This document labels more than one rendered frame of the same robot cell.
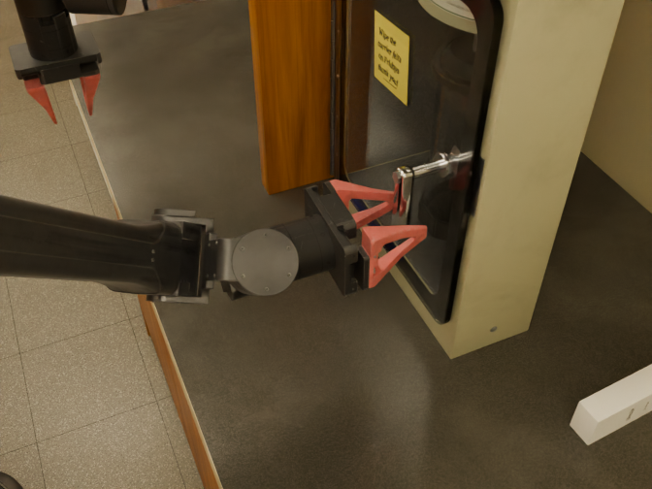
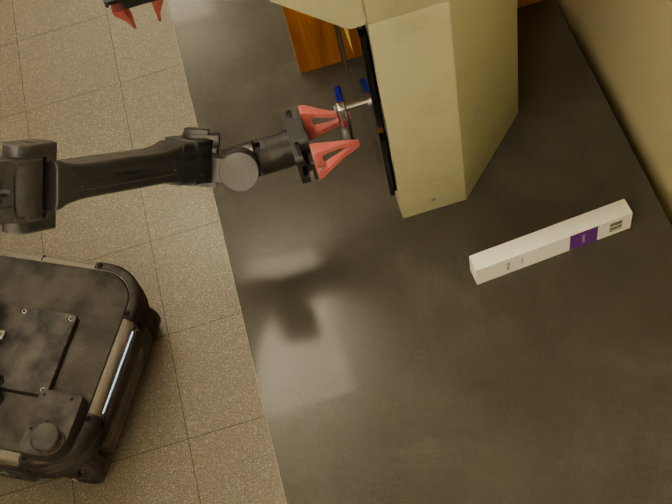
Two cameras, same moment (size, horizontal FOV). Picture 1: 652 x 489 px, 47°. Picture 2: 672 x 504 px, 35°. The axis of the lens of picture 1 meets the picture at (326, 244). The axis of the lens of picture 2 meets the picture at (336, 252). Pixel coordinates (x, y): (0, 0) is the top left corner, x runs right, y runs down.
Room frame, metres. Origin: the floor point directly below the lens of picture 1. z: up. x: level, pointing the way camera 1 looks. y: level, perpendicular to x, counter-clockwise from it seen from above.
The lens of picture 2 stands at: (-0.38, -0.42, 2.44)
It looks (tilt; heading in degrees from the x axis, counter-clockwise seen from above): 58 degrees down; 24
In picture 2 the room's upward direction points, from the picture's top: 17 degrees counter-clockwise
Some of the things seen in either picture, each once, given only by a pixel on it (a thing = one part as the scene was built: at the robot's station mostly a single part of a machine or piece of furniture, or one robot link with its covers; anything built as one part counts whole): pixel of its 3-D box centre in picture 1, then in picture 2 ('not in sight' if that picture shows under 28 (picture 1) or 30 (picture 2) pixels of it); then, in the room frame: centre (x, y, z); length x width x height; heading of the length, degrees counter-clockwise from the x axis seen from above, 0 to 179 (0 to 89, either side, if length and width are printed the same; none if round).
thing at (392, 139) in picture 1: (395, 114); (353, 52); (0.69, -0.08, 1.19); 0.30 x 0.01 x 0.40; 24
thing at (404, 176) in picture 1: (416, 197); (354, 119); (0.58, -0.09, 1.17); 0.05 x 0.03 x 0.10; 114
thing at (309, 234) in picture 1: (307, 246); (280, 150); (0.53, 0.02, 1.15); 0.10 x 0.07 x 0.07; 23
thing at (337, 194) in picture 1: (366, 218); (323, 130); (0.57, -0.04, 1.15); 0.09 x 0.07 x 0.07; 113
